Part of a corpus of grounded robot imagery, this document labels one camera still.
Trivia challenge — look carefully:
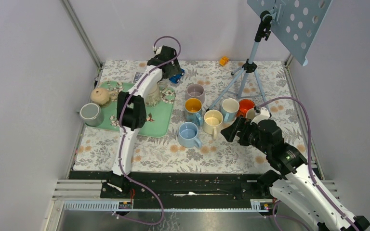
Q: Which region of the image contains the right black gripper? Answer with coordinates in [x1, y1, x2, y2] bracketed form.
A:
[220, 115, 270, 154]

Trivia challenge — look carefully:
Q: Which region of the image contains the cream upside-down mug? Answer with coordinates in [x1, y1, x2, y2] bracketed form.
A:
[202, 109, 223, 140]

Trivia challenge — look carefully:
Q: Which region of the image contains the orange mug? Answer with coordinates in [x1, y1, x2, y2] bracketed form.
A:
[237, 99, 255, 117]

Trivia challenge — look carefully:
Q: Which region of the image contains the light blue upside-down mug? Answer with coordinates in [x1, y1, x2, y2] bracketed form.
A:
[178, 122, 202, 149]

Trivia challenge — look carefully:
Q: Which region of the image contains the blue mug yellow inside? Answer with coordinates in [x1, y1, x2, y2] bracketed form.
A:
[185, 98, 204, 127]

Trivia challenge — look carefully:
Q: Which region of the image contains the mauve pink mug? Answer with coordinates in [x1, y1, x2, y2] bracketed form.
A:
[185, 83, 205, 104]

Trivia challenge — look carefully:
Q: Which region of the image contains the beige teapot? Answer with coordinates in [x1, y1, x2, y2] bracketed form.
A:
[90, 88, 118, 107]

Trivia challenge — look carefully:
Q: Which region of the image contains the grey metal cup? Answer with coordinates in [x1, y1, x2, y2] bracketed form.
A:
[79, 103, 105, 127]

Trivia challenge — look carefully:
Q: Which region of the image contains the tall beige cup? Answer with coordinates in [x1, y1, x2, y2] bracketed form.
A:
[245, 108, 256, 120]

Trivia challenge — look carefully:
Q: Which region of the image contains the small beige cup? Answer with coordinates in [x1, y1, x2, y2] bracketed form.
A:
[145, 81, 168, 107]

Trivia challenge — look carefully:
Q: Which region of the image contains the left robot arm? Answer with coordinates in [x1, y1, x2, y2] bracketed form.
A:
[107, 46, 181, 198]

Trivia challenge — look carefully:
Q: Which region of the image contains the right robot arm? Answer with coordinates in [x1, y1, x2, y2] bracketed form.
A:
[221, 117, 370, 231]

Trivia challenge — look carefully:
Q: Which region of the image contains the blue toy car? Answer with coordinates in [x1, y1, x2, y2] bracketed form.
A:
[169, 73, 184, 84]

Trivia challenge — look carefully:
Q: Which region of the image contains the small dark card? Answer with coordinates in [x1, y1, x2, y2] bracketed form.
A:
[133, 72, 145, 83]

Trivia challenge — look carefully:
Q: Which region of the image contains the floral table cloth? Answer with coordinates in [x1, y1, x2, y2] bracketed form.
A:
[73, 61, 307, 174]

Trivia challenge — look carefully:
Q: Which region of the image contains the orange toy block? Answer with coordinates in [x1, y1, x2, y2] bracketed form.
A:
[219, 56, 229, 66]

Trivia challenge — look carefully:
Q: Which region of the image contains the green plastic tray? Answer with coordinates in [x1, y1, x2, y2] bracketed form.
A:
[97, 81, 176, 138]

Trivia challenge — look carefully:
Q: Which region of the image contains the light blue tripod stand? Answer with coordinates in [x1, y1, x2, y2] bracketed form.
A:
[206, 11, 276, 111]

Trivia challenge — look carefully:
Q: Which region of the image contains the perforated grey panel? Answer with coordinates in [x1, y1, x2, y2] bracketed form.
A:
[247, 0, 332, 66]

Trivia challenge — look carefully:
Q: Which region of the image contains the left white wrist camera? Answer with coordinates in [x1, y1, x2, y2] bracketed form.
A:
[153, 46, 163, 55]

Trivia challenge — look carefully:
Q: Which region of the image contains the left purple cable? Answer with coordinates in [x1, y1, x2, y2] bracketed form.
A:
[111, 36, 183, 226]

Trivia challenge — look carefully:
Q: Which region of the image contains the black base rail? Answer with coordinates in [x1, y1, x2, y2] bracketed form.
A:
[100, 170, 290, 211]

